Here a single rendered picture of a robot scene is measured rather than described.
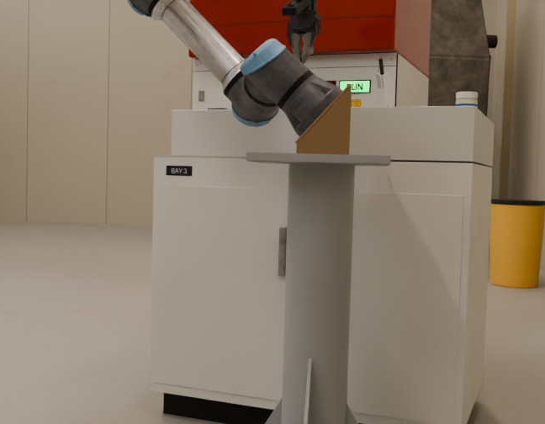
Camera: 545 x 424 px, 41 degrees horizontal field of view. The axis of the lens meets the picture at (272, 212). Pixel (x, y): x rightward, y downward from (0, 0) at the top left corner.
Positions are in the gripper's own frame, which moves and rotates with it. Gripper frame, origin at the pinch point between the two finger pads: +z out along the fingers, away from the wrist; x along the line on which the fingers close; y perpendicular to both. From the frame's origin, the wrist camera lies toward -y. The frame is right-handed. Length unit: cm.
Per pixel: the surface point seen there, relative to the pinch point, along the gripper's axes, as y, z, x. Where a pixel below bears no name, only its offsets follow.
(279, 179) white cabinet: -4.0, 34.9, 4.0
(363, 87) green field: 58, 1, -4
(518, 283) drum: 351, 107, -48
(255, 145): -4.0, 25.1, 12.0
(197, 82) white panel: 58, -2, 64
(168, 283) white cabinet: -4, 68, 40
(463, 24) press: 548, -122, 23
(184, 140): -4.0, 24.1, 35.3
